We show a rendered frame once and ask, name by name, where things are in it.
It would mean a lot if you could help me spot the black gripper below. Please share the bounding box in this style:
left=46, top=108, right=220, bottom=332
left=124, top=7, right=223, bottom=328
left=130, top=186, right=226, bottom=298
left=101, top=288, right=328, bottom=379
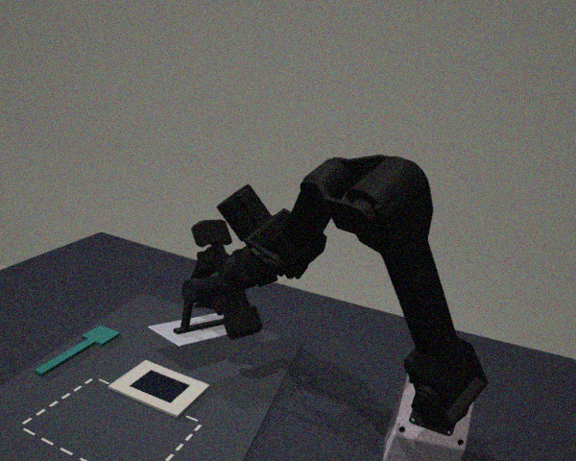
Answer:
left=191, top=220, right=265, bottom=340

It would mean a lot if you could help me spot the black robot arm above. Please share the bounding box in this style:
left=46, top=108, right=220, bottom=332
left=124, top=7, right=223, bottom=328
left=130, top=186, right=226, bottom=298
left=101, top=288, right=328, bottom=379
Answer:
left=217, top=155, right=489, bottom=436

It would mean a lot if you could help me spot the teal flat trowel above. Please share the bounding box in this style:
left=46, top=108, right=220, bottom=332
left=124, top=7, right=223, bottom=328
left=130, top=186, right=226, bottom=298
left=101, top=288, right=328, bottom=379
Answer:
left=35, top=326, right=120, bottom=377

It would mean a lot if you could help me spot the beige square tile with dark centre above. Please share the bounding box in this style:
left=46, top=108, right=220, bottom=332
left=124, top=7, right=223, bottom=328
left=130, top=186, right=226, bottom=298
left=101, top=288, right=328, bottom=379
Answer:
left=108, top=360, right=209, bottom=417

